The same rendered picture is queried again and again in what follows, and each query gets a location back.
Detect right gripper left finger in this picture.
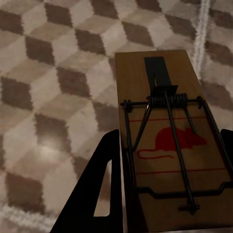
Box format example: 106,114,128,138
50,129,123,233

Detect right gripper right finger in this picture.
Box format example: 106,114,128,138
220,129,233,164

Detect mousetrap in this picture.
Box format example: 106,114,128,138
115,50,233,233

